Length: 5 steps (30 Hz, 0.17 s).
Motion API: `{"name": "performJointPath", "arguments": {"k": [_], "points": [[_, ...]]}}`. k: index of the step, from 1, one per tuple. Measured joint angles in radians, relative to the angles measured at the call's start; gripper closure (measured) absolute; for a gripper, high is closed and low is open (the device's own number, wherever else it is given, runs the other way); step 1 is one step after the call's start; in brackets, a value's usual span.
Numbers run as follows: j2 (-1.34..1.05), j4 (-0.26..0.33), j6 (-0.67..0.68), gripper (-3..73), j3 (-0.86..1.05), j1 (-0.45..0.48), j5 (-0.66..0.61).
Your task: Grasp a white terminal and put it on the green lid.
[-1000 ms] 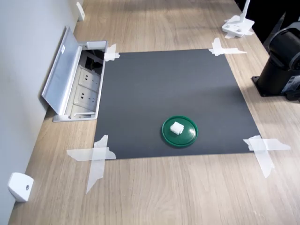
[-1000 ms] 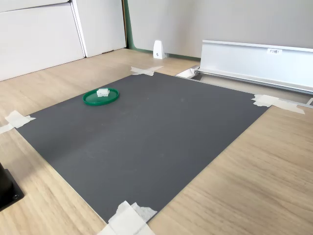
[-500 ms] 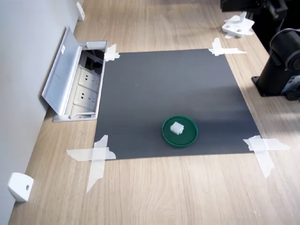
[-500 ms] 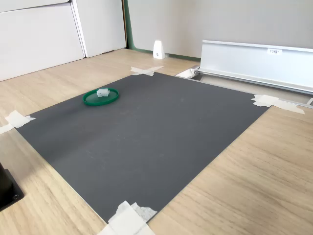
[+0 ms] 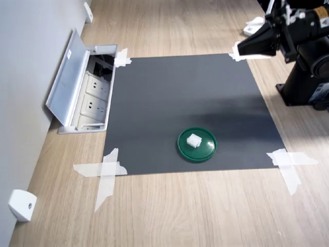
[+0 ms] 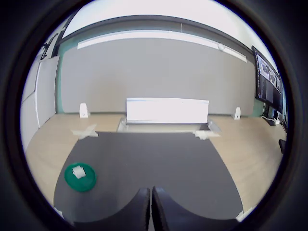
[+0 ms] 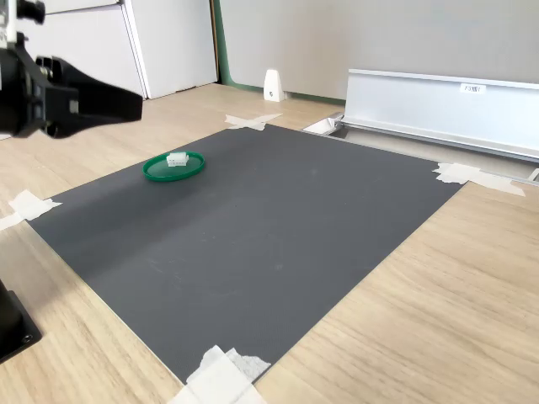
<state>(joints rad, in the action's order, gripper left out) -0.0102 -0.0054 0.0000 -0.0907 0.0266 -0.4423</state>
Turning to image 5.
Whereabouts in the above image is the small white plastic terminal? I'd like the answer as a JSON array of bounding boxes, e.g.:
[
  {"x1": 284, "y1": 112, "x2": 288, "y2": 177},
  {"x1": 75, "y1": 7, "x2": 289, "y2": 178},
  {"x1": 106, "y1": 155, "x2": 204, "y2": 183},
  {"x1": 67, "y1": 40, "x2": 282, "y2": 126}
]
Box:
[{"x1": 186, "y1": 133, "x2": 203, "y2": 149}]

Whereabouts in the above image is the round green lid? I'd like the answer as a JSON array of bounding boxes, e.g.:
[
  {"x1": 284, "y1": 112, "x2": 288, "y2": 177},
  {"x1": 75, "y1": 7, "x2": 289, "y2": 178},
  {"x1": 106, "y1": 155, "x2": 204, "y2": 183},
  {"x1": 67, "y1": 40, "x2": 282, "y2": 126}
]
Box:
[{"x1": 176, "y1": 127, "x2": 218, "y2": 163}]

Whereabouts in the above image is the silver socket box lid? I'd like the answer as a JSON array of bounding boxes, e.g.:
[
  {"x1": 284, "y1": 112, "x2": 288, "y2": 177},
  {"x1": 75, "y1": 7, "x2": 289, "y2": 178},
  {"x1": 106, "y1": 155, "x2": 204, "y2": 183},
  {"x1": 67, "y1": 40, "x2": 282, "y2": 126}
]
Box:
[{"x1": 45, "y1": 28, "x2": 91, "y2": 128}]

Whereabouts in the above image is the dark grey mat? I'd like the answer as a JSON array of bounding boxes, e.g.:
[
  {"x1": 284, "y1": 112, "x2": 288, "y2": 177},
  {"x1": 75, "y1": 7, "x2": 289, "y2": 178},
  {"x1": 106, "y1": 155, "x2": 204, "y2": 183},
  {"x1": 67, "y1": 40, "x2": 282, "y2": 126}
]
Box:
[{"x1": 103, "y1": 53, "x2": 287, "y2": 177}]

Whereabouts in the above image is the white power socket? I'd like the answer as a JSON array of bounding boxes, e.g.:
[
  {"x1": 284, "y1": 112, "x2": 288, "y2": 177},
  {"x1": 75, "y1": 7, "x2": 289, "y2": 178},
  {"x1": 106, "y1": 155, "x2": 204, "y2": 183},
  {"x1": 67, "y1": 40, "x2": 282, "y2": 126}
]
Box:
[
  {"x1": 80, "y1": 94, "x2": 109, "y2": 117},
  {"x1": 85, "y1": 74, "x2": 111, "y2": 97}
]

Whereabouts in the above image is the white blank socket panel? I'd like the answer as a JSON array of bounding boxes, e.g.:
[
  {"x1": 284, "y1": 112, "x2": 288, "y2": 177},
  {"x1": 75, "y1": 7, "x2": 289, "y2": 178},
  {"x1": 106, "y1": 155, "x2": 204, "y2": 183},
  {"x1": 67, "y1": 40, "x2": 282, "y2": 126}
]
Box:
[{"x1": 74, "y1": 115, "x2": 106, "y2": 129}]

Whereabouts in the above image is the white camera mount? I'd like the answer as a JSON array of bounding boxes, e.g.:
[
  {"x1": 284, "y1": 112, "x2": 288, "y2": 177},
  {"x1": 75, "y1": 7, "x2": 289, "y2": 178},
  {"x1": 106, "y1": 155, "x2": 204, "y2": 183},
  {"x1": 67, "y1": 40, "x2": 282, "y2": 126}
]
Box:
[{"x1": 284, "y1": 5, "x2": 306, "y2": 26}]

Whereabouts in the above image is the white bracket taped to table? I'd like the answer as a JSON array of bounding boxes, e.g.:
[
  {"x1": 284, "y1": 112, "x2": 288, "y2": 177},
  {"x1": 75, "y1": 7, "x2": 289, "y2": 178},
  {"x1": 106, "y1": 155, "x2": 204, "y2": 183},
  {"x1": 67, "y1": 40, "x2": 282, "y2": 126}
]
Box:
[{"x1": 243, "y1": 16, "x2": 266, "y2": 37}]

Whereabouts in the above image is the white corner bracket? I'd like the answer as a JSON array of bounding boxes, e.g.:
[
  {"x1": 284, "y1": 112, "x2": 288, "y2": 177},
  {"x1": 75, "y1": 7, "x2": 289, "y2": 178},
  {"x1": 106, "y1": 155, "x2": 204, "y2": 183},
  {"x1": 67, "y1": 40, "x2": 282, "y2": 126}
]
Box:
[
  {"x1": 83, "y1": 2, "x2": 94, "y2": 24},
  {"x1": 7, "y1": 189, "x2": 38, "y2": 223}
]

